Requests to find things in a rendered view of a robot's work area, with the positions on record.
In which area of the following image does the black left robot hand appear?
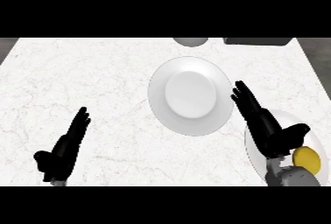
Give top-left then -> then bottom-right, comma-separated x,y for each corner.
33,106 -> 94,183

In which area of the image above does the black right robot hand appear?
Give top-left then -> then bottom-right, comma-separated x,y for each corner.
231,80 -> 312,159

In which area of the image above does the yellow lemon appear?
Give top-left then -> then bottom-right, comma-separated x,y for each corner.
292,146 -> 324,177

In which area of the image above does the large white plate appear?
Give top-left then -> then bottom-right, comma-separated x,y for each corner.
148,55 -> 235,137

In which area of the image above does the dark grey flat appliance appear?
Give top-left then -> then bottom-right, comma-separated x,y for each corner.
222,38 -> 296,46

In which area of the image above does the grey round object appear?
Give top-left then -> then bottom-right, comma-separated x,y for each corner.
172,38 -> 210,48

